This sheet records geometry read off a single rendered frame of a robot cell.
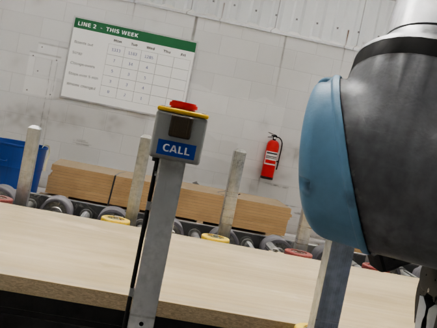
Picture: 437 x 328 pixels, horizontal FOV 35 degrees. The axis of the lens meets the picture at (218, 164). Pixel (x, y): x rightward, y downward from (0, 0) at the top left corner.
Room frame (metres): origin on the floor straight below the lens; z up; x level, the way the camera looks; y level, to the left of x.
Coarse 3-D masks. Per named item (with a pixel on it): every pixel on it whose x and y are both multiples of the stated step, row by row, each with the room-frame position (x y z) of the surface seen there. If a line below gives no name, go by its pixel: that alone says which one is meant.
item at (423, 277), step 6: (426, 270) 0.93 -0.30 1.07; (432, 270) 0.91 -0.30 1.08; (420, 276) 0.94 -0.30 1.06; (426, 276) 0.93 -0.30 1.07; (432, 276) 0.91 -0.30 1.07; (420, 282) 0.94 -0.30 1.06; (426, 282) 0.92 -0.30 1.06; (432, 282) 0.90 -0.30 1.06; (426, 288) 0.92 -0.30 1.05; (432, 288) 0.90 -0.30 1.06; (426, 294) 0.92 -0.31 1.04; (432, 294) 0.90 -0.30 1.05
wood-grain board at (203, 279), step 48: (0, 240) 1.38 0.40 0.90; (48, 240) 1.47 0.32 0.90; (96, 240) 1.58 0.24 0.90; (192, 240) 1.83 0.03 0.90; (0, 288) 1.14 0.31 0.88; (48, 288) 1.15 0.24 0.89; (96, 288) 1.16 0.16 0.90; (192, 288) 1.30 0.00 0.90; (240, 288) 1.38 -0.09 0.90; (288, 288) 1.47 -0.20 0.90; (384, 288) 1.70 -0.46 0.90
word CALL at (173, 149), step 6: (162, 144) 0.94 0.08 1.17; (168, 144) 0.94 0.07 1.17; (174, 144) 0.94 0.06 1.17; (180, 144) 0.94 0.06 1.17; (186, 144) 0.94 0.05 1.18; (156, 150) 0.94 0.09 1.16; (162, 150) 0.94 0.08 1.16; (168, 150) 0.94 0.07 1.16; (174, 150) 0.94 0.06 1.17; (180, 150) 0.94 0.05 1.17; (186, 150) 0.94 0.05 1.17; (192, 150) 0.95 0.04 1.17; (174, 156) 0.94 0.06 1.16; (180, 156) 0.94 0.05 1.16; (186, 156) 0.94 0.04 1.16; (192, 156) 0.95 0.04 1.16
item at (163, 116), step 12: (168, 108) 0.94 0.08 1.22; (156, 120) 0.94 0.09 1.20; (168, 120) 0.94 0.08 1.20; (204, 120) 0.95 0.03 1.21; (156, 132) 0.94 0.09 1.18; (192, 132) 0.94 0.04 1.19; (204, 132) 0.95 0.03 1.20; (156, 144) 0.94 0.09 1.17; (192, 144) 0.95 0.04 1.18; (156, 156) 0.94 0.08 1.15; (168, 156) 0.94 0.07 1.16
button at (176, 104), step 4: (172, 100) 0.97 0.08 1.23; (172, 104) 0.96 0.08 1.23; (176, 104) 0.96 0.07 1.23; (180, 104) 0.96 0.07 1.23; (184, 104) 0.96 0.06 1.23; (188, 104) 0.96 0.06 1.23; (192, 104) 0.97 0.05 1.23; (180, 108) 0.96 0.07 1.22; (184, 108) 0.96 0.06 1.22; (188, 108) 0.96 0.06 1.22; (192, 108) 0.96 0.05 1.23; (196, 108) 0.97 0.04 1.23
